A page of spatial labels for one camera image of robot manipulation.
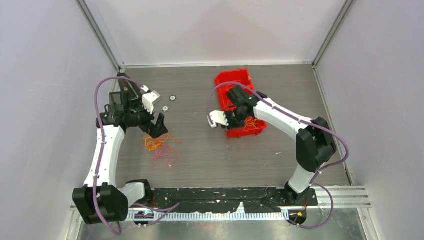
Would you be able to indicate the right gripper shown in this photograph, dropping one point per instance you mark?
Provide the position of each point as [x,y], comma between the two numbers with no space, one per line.
[231,124]

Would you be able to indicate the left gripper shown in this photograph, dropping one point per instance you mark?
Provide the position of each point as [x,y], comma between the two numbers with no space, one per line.
[154,131]

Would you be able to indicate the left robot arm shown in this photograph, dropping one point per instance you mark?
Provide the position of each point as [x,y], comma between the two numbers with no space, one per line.
[99,198]

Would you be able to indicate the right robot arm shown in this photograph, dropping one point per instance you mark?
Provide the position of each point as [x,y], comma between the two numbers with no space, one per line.
[314,145]

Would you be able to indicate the red compartment bin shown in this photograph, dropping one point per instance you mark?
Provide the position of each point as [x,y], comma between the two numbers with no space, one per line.
[253,126]

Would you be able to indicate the green poker chip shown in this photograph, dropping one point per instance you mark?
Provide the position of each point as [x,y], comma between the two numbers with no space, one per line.
[172,98]

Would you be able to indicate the black metronome box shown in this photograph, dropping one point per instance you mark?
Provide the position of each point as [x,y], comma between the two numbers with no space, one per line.
[133,92]

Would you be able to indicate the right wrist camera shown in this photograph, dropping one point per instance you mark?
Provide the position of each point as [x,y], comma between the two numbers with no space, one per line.
[217,117]

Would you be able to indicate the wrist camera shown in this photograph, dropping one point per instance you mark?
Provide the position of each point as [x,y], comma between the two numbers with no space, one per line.
[149,100]
[217,117]

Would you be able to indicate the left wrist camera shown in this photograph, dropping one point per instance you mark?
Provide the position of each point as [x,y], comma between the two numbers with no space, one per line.
[149,100]

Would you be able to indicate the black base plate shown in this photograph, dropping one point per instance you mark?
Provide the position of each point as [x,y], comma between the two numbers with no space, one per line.
[220,200]

